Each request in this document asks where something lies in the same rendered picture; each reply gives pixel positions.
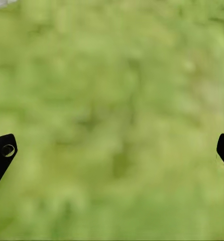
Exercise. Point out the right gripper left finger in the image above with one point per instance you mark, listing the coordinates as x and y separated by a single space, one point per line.
8 150

